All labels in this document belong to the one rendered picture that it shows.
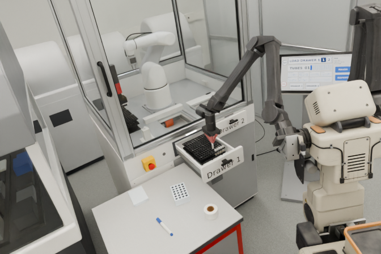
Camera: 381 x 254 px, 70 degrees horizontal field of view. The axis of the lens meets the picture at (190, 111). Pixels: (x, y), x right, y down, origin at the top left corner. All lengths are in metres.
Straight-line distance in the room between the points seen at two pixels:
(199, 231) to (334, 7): 2.17
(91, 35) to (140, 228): 0.97
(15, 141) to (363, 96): 1.33
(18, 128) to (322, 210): 1.31
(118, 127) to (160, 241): 0.62
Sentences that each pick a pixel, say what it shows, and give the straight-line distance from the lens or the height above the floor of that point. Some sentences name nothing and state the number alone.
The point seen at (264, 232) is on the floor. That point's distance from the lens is 2.38.
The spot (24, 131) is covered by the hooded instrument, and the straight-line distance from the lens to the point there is 1.20.
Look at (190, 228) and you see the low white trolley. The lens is 1.44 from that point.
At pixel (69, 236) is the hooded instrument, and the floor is 0.86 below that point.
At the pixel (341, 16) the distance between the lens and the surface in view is 2.79.
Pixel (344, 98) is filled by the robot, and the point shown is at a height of 1.35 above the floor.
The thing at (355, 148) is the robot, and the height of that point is 1.17.
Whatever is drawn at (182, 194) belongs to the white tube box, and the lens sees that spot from 1.57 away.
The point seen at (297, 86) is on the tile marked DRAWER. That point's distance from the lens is 2.17.
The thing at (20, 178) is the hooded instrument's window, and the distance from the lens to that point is 1.31.
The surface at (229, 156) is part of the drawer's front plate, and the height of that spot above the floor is 0.91.
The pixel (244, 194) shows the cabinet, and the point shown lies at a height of 0.15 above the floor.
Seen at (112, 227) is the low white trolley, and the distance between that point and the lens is 1.58.
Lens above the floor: 1.86
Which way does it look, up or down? 26 degrees down
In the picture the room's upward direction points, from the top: 10 degrees counter-clockwise
